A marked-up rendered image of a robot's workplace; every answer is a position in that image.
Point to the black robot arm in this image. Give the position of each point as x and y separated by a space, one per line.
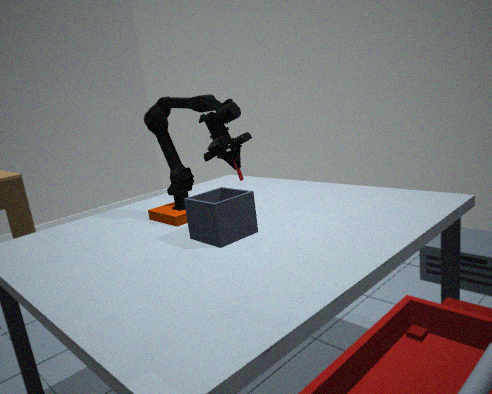
156 121

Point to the dark red peg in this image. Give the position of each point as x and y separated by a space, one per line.
238 171

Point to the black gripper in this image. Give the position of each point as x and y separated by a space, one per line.
235 146

